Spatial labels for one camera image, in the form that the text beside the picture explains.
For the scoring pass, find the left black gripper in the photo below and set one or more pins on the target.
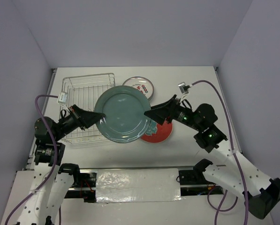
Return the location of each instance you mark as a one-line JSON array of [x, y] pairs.
[[87, 118]]

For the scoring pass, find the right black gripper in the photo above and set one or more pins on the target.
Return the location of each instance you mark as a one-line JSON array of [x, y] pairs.
[[167, 109]]

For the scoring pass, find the white plate red characters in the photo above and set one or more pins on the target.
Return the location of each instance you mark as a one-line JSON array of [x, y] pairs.
[[142, 84]]

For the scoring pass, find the dark green plate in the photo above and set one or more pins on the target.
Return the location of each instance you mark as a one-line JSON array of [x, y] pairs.
[[124, 109]]

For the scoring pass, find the red and teal floral plate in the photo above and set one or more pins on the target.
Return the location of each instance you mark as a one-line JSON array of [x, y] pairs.
[[152, 128]]

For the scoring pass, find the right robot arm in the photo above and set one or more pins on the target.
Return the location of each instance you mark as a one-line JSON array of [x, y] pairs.
[[241, 177]]

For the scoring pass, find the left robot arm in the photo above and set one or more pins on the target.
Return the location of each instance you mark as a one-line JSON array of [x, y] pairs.
[[52, 178]]

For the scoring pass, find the silver foil tape patch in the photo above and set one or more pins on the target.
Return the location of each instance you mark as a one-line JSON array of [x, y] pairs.
[[137, 185]]

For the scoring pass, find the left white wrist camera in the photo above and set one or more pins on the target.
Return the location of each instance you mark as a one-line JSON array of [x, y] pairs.
[[62, 98]]

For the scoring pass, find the black metal base rail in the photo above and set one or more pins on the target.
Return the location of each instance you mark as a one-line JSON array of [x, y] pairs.
[[190, 185]]

